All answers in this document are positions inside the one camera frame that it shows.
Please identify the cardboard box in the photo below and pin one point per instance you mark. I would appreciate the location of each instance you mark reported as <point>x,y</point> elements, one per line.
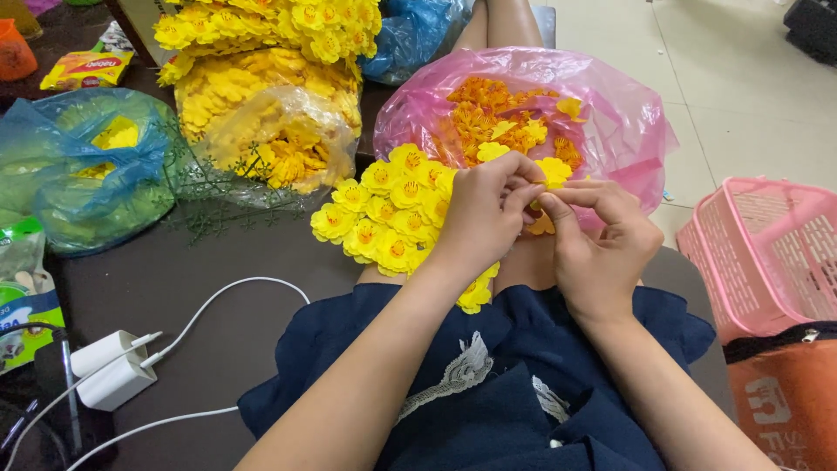
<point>140,26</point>

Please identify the green plastic stems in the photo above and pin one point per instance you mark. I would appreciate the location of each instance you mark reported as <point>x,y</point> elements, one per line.
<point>216,203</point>

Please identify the white charger plug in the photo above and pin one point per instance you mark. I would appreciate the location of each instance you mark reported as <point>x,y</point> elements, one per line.
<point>118,386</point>
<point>98,352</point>

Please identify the orange fabric bag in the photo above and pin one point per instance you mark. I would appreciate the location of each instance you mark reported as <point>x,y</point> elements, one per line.
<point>784,405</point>

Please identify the black power strip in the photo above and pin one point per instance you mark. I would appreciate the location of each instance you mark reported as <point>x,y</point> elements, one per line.
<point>49,418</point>

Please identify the green and blue packet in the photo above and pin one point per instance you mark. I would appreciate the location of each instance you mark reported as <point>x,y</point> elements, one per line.
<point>29,320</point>

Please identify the pink plastic bag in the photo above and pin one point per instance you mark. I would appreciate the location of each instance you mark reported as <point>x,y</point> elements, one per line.
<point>614,131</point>

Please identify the small yellow flower piece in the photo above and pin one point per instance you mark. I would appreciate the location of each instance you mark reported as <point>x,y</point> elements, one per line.
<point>540,188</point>

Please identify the dark blue dress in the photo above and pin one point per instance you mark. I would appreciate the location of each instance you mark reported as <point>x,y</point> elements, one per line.
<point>497,418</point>

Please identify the pile of orange flower centres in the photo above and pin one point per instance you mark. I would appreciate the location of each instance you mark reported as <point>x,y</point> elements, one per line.
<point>487,114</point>

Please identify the heap of yellow flower bunches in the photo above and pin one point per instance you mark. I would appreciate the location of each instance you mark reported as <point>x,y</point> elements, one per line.
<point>274,23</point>

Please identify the person's right leg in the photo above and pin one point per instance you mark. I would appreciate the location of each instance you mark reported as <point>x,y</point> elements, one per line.
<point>516,23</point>

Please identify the bunch of finished yellow flowers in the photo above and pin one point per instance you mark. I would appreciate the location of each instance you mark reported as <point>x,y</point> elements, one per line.
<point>386,216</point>

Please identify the white and green wrapper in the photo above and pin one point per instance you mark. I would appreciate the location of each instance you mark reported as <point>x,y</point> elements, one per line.
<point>116,38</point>

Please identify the person's right hand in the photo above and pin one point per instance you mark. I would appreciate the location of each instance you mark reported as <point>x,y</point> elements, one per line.
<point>601,261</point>

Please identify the person's left hand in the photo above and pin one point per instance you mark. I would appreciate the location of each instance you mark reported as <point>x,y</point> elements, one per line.
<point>480,216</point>

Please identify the clear bag of yellow petals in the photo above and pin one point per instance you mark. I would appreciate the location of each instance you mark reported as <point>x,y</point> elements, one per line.
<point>274,124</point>

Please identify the clear bag of seeds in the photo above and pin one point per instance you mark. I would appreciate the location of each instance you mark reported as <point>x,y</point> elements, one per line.
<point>19,255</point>

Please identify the pink plastic basket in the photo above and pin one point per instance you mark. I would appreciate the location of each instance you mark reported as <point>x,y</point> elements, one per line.
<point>758,261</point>

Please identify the blue bag of green leaves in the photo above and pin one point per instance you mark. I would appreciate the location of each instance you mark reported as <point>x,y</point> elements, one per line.
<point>85,170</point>

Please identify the black object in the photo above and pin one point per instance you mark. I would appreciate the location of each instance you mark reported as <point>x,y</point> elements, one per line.
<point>814,26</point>

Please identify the crumpled blue plastic bag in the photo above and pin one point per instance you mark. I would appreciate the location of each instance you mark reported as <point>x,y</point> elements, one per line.
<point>412,36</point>

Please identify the green plastic cup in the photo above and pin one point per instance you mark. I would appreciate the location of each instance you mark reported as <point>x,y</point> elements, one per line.
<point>18,16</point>

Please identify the loose yellow petal flower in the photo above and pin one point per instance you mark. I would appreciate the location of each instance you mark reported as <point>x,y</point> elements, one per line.
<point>570,106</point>
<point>492,152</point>
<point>536,131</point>
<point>556,170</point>

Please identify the orange-yellow flower piece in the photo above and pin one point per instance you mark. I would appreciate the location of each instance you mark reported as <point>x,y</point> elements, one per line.
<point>541,227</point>

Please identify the yellow snack packet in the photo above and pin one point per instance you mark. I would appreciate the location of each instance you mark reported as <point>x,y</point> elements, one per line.
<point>88,69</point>

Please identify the orange plastic cup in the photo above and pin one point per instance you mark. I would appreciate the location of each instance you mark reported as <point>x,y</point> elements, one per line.
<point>14,55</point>

